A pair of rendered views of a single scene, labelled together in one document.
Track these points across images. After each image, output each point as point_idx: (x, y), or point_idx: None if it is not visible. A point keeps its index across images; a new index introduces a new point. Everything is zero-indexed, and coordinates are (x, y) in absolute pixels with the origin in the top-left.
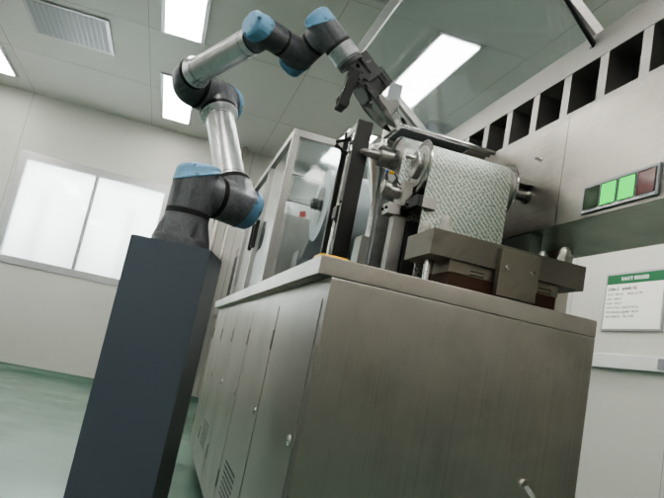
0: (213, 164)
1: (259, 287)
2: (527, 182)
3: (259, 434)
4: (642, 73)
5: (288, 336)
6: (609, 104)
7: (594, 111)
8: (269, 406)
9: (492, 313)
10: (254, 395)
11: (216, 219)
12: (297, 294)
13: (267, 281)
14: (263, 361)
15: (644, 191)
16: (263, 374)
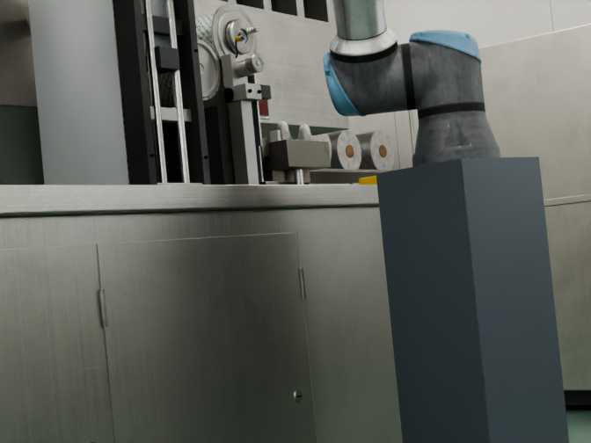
0: (382, 3)
1: (194, 196)
2: None
3: (345, 407)
4: (231, 1)
5: (363, 270)
6: (209, 10)
7: (195, 8)
8: (357, 363)
9: None
10: (274, 381)
11: (398, 111)
12: (357, 217)
13: (251, 189)
14: (278, 323)
15: (262, 113)
16: (297, 339)
